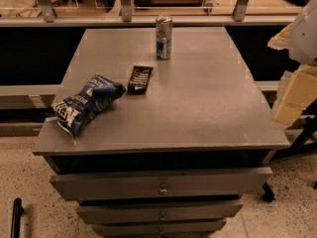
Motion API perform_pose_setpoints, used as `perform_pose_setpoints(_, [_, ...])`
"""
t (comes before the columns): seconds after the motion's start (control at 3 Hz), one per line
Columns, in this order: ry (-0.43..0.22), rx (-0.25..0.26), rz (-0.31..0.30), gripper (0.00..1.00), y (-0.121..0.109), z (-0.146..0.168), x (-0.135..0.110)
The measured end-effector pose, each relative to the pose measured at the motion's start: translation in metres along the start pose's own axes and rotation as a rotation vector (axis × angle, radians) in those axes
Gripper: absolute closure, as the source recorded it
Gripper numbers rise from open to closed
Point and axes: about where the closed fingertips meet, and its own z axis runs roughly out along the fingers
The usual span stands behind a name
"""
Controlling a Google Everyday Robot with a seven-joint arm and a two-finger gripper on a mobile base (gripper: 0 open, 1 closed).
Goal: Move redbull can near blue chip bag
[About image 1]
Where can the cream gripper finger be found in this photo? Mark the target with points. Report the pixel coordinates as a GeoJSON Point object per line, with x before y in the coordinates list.
{"type": "Point", "coordinates": [295, 92]}
{"type": "Point", "coordinates": [280, 41]}

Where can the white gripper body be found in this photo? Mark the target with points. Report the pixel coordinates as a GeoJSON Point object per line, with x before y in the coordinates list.
{"type": "Point", "coordinates": [306, 34]}

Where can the silver blue redbull can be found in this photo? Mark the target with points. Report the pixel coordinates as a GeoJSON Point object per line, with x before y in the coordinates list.
{"type": "Point", "coordinates": [163, 37]}

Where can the blue chip bag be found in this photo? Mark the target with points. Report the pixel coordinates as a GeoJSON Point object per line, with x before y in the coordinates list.
{"type": "Point", "coordinates": [75, 112]}

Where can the grey top drawer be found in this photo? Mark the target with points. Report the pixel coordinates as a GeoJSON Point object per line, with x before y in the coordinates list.
{"type": "Point", "coordinates": [155, 184]}

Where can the grey drawer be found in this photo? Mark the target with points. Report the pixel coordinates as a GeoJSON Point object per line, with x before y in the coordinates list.
{"type": "Point", "coordinates": [159, 212]}
{"type": "Point", "coordinates": [155, 184]}
{"type": "Point", "coordinates": [158, 229]}

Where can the black caster wheel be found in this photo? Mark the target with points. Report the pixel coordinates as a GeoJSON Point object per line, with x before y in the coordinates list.
{"type": "Point", "coordinates": [268, 193]}

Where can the grey drawer cabinet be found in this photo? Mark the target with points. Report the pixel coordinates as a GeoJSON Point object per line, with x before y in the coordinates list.
{"type": "Point", "coordinates": [202, 111]}

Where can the grey middle drawer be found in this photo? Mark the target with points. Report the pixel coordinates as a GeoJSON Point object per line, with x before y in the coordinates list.
{"type": "Point", "coordinates": [159, 212]}

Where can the dark brown candy bar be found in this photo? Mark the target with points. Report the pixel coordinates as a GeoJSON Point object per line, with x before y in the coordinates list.
{"type": "Point", "coordinates": [139, 79]}

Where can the grey bottom drawer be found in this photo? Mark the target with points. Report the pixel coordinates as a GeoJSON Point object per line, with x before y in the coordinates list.
{"type": "Point", "coordinates": [158, 229]}

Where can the grey metal railing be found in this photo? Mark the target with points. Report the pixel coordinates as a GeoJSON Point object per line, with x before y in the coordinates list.
{"type": "Point", "coordinates": [103, 13]}

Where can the black pole on floor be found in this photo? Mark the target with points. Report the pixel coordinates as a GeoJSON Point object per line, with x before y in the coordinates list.
{"type": "Point", "coordinates": [17, 213]}

